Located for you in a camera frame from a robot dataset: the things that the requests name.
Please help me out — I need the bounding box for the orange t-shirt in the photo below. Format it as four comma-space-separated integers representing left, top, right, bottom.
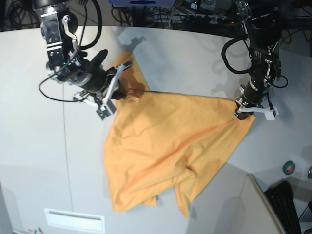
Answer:
103, 50, 255, 218

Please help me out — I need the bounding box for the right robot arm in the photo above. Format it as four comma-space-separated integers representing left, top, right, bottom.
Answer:
32, 0, 125, 103

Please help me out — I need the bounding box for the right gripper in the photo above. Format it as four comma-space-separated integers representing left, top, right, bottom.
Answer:
56, 49, 127, 100

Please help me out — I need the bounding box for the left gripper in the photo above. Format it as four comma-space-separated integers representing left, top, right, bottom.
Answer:
234, 82, 269, 120

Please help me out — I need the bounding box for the green tape roll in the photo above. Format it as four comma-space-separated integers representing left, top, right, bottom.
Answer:
282, 161, 295, 176

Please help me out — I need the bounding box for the black keyboard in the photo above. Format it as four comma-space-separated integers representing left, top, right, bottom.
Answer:
264, 180, 301, 234

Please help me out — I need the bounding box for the white partition panel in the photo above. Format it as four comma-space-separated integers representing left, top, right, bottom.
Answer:
240, 174, 285, 234

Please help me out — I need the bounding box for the metal knob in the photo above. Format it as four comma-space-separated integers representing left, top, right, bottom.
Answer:
307, 166, 312, 179

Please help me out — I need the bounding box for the white cable slot cover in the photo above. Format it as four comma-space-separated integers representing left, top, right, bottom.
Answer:
44, 208, 105, 234

